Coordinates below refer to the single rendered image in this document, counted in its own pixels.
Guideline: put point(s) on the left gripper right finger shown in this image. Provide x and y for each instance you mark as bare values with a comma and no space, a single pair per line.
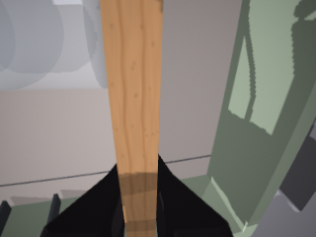
187,215

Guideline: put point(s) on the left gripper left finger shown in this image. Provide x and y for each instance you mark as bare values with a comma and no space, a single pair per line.
91,214

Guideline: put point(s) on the wooden shelf board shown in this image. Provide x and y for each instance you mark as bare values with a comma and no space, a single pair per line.
132,36

